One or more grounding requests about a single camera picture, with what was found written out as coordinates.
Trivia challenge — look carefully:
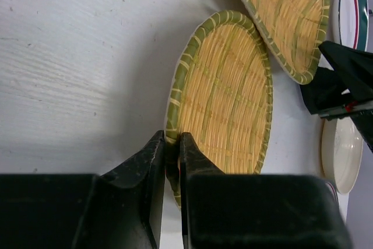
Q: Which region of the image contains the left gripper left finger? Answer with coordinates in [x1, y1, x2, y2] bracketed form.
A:
[1, 131, 166, 248]

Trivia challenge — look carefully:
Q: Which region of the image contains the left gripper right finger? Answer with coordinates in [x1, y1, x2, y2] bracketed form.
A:
[180, 133, 353, 248]

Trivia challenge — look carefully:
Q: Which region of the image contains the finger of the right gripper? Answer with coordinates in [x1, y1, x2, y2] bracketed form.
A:
[300, 67, 350, 115]
[318, 41, 372, 100]

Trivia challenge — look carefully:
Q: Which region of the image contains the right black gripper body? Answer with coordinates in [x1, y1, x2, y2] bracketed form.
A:
[319, 94, 372, 151]

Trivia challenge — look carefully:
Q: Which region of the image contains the scoop-shaped woven bamboo tray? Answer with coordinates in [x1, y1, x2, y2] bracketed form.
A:
[241, 0, 330, 85]

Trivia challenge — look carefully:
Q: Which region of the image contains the round woven bamboo tray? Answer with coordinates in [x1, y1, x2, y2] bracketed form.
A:
[164, 10, 273, 204]

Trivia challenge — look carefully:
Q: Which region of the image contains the cream plain plate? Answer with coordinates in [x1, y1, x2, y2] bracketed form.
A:
[321, 118, 363, 195]

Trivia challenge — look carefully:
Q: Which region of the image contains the white plate with teal rim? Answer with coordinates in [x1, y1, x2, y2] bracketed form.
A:
[334, 0, 370, 51]

